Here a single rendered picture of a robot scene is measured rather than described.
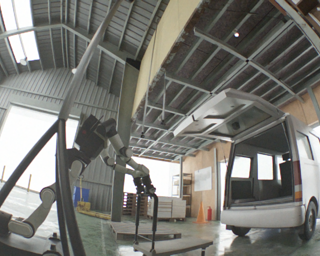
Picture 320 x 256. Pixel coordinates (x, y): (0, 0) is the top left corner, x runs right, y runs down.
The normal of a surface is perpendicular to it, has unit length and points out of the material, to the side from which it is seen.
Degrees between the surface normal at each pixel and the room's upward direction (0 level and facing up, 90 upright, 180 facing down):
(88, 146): 100
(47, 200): 90
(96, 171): 90
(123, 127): 90
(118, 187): 90
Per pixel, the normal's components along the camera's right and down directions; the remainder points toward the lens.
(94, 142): 0.43, -0.19
